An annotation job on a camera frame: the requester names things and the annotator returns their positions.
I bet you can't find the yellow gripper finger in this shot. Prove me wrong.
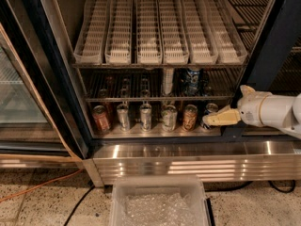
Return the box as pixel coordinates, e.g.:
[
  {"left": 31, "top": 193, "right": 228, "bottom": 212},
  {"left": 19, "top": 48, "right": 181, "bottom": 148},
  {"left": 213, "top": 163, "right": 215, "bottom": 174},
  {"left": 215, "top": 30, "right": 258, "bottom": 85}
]
[
  {"left": 240, "top": 85, "right": 256, "bottom": 97},
  {"left": 202, "top": 105, "right": 241, "bottom": 126}
]

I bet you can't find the orange brown can bottom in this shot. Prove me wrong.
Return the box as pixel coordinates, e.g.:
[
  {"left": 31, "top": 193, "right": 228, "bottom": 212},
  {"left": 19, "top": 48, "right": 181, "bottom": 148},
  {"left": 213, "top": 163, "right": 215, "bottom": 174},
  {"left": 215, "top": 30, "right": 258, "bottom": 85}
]
[{"left": 182, "top": 105, "right": 198, "bottom": 131}]

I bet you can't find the glass fridge door left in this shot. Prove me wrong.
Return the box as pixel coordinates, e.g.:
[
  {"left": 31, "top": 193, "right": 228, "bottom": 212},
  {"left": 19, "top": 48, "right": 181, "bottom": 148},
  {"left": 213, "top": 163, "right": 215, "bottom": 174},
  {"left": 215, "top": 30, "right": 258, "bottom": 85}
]
[{"left": 0, "top": 0, "right": 88, "bottom": 159}]

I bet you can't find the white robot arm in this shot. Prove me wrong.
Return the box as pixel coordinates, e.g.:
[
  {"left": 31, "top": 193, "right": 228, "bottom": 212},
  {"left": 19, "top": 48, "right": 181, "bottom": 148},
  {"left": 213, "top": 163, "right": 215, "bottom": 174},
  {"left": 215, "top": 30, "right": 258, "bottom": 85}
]
[{"left": 202, "top": 85, "right": 301, "bottom": 139}]

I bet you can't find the white tall can middle shelf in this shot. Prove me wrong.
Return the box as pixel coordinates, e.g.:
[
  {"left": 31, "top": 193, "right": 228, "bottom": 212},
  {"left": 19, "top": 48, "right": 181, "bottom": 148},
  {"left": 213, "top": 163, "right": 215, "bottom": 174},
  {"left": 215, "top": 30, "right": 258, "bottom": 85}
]
[{"left": 163, "top": 69, "right": 174, "bottom": 95}]

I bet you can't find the clear can organizer tray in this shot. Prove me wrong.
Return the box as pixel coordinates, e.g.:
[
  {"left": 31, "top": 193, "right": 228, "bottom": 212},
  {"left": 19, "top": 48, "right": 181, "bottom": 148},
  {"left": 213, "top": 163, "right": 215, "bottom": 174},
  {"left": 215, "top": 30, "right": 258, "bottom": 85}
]
[
  {"left": 182, "top": 0, "right": 218, "bottom": 65},
  {"left": 73, "top": 0, "right": 110, "bottom": 64},
  {"left": 104, "top": 0, "right": 133, "bottom": 65},
  {"left": 158, "top": 0, "right": 189, "bottom": 65},
  {"left": 135, "top": 0, "right": 162, "bottom": 65},
  {"left": 204, "top": 0, "right": 247, "bottom": 65}
]

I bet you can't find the black cable floor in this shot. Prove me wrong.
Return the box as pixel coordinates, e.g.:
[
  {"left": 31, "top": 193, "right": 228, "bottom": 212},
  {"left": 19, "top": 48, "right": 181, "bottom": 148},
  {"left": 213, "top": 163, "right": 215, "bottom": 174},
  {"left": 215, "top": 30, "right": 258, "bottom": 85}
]
[
  {"left": 205, "top": 180, "right": 296, "bottom": 194},
  {"left": 63, "top": 186, "right": 96, "bottom": 226}
]

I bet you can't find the blue can shelf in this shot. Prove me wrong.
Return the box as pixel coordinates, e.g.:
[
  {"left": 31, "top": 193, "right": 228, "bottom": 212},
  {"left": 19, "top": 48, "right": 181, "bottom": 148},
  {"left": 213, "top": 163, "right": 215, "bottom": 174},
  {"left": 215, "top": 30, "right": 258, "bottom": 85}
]
[
  {"left": 183, "top": 69, "right": 200, "bottom": 96},
  {"left": 200, "top": 103, "right": 218, "bottom": 130}
]

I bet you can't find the blue can bottom shelf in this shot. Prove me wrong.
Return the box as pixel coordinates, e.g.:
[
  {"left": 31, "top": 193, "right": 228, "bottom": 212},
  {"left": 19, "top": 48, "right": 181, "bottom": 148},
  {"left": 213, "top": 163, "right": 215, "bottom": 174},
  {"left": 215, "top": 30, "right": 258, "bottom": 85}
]
[{"left": 200, "top": 103, "right": 218, "bottom": 130}]

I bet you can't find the green silver can bottom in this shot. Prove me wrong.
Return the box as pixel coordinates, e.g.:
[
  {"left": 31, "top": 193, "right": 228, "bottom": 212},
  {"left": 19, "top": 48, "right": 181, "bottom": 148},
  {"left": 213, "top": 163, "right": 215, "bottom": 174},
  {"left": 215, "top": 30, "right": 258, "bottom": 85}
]
[{"left": 162, "top": 105, "right": 178, "bottom": 132}]

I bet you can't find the stainless steel fridge base grille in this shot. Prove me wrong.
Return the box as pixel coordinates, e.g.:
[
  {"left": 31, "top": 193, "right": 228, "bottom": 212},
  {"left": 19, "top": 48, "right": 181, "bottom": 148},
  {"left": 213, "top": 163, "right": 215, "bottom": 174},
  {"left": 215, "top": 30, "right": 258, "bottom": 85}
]
[{"left": 83, "top": 140, "right": 301, "bottom": 187}]

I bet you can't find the orange cable on floor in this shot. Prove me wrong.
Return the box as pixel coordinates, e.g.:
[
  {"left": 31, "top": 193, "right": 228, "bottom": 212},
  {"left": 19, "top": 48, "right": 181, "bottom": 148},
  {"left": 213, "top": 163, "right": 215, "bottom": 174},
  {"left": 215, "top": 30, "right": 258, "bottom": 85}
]
[{"left": 0, "top": 168, "right": 84, "bottom": 203}]

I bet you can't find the blue can middle shelf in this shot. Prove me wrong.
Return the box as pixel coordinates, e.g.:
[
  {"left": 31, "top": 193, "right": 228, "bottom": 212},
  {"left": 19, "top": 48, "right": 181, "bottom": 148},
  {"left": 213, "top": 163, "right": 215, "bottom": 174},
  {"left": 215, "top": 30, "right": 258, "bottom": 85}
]
[{"left": 183, "top": 69, "right": 200, "bottom": 96}]

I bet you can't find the red soda can bottom shelf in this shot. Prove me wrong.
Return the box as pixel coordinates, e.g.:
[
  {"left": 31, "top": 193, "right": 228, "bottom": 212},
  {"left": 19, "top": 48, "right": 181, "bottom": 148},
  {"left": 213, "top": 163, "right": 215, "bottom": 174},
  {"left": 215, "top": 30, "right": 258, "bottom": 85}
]
[{"left": 92, "top": 105, "right": 111, "bottom": 132}]

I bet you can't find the middle wire shelf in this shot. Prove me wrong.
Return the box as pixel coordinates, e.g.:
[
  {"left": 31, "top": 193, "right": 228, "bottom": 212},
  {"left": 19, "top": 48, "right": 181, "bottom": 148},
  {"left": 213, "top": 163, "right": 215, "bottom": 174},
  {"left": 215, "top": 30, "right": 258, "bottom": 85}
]
[{"left": 83, "top": 67, "right": 240, "bottom": 103}]

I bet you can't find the black cable left floor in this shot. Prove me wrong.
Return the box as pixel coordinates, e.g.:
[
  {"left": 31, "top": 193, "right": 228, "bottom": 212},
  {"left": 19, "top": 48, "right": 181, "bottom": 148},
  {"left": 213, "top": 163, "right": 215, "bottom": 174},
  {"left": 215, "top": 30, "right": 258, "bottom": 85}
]
[{"left": 63, "top": 186, "right": 96, "bottom": 226}]

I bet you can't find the black cable right floor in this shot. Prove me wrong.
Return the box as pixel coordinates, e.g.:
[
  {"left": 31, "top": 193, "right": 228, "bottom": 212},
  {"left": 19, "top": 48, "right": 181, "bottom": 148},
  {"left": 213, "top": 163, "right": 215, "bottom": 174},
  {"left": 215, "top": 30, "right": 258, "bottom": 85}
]
[{"left": 205, "top": 180, "right": 296, "bottom": 194}]

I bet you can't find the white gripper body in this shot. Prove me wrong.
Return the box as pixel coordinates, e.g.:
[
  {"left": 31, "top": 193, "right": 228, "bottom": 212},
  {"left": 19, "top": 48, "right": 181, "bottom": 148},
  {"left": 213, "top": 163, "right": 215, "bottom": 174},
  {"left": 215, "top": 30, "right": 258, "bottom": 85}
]
[{"left": 237, "top": 91, "right": 271, "bottom": 127}]

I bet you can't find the clear plastic bin with ice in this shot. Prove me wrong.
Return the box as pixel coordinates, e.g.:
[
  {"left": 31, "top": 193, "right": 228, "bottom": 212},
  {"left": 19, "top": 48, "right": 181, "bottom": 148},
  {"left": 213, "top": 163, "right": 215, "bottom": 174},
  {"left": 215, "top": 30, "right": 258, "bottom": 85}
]
[{"left": 109, "top": 176, "right": 212, "bottom": 226}]

